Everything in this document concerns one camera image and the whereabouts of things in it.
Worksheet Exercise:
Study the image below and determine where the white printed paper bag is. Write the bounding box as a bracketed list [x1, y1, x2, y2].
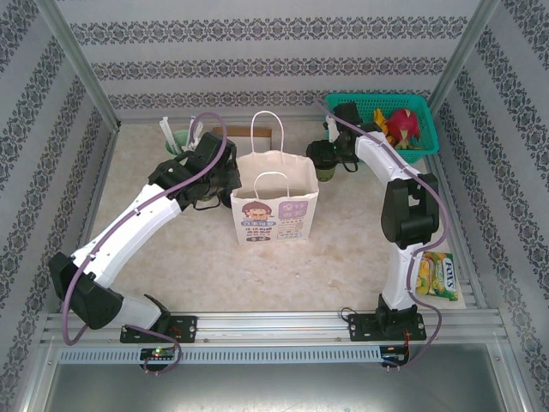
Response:
[230, 110, 321, 246]

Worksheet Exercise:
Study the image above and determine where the mint green straw holder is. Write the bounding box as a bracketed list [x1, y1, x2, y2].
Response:
[165, 128, 192, 156]

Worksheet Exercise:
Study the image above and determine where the teal plastic basket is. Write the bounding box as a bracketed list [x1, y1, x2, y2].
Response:
[323, 93, 440, 165]

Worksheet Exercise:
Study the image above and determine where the white napkin stack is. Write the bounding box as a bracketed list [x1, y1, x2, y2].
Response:
[238, 136, 273, 155]

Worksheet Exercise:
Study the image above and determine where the pink dragon fruit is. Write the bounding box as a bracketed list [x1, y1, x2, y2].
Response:
[383, 108, 421, 151]

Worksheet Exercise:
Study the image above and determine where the yellow green candy bag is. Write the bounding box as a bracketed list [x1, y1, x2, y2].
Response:
[414, 251, 459, 302]

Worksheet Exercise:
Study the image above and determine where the left controller board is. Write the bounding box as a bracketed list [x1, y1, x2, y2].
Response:
[140, 347, 178, 361]

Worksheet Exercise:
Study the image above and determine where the controller board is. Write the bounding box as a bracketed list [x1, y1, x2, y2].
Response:
[380, 345, 412, 365]
[140, 347, 178, 361]

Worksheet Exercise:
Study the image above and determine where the right controller board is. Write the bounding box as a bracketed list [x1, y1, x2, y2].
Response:
[380, 345, 412, 365]

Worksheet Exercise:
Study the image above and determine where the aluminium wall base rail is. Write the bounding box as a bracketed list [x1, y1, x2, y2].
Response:
[118, 114, 327, 126]

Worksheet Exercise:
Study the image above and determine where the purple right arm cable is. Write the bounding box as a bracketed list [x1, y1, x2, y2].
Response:
[316, 97, 449, 370]

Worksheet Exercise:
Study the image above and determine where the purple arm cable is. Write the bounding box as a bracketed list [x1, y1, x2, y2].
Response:
[316, 97, 449, 370]
[61, 112, 228, 375]

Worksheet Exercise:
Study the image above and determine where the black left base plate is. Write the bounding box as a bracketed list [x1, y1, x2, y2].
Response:
[119, 315, 199, 344]

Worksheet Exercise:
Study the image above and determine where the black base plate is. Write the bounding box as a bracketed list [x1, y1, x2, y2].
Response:
[119, 315, 199, 344]
[347, 313, 427, 342]

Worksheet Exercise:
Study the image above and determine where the aluminium frame post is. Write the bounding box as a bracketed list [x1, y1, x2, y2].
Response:
[32, 0, 124, 130]
[428, 0, 503, 115]

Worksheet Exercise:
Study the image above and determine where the aluminium mounting rail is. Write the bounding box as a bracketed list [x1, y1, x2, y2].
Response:
[42, 312, 505, 344]

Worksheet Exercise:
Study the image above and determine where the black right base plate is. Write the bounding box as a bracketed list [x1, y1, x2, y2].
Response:
[347, 313, 427, 342]

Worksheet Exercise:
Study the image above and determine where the white slotted cable duct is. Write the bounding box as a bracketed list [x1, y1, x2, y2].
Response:
[57, 346, 383, 364]

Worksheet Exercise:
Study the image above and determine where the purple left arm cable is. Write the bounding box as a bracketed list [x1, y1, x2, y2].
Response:
[61, 112, 228, 375]

